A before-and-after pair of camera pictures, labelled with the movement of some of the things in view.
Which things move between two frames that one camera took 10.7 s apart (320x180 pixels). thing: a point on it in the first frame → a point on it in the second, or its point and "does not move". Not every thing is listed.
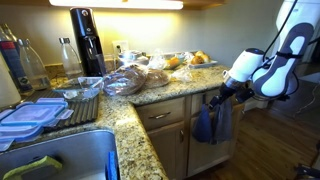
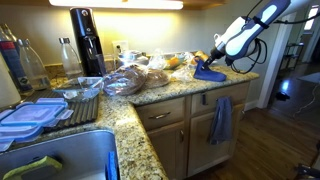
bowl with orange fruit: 173,61 does not move
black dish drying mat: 83,109 does not move
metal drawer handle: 159,115 does not move
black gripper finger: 215,101 → 206,65
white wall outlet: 119,47 does not move
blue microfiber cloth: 202,128 → 202,73
